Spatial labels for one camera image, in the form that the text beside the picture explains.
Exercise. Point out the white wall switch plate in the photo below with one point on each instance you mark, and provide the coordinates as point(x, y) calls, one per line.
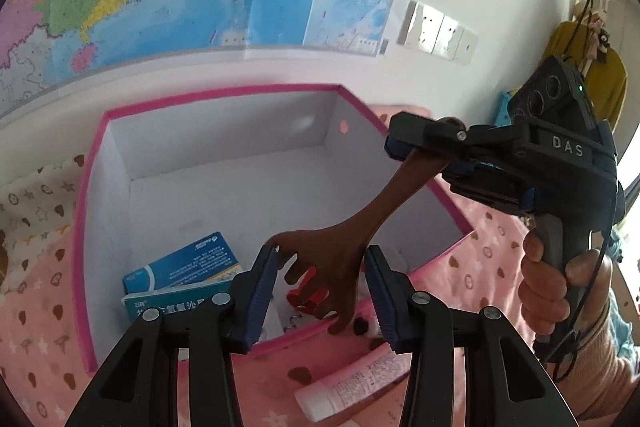
point(467, 47)

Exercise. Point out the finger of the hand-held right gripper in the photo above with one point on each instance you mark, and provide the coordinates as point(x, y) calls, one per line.
point(490, 187)
point(425, 134)

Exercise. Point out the white printed cloth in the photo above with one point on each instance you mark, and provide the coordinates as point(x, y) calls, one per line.
point(30, 217)

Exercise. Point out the white and pink tube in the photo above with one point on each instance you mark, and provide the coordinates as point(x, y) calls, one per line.
point(350, 382)

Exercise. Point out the red plastic piece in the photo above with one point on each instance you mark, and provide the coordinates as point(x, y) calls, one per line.
point(305, 299)

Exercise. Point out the person's right forearm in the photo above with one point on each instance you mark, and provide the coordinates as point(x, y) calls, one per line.
point(600, 377)

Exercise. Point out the person's right hand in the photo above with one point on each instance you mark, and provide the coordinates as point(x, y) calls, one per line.
point(545, 297)

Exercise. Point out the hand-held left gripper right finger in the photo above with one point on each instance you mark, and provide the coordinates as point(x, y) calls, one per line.
point(382, 297)

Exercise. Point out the pink cardboard box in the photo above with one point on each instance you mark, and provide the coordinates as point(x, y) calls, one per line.
point(225, 187)

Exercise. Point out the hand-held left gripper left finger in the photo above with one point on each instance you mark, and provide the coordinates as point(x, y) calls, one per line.
point(262, 297)

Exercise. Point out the white and blue medicine box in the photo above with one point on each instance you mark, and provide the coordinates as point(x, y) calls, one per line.
point(170, 304)

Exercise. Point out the white wall socket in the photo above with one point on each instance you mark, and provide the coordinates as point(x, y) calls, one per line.
point(447, 36)
point(420, 26)

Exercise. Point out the long blue carton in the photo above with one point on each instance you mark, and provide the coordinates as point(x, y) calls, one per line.
point(185, 262)

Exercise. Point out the wooden massager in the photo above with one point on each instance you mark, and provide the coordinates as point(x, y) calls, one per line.
point(350, 237)

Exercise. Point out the yellow hanging garment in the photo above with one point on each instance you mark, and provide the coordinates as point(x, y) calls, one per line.
point(610, 72)

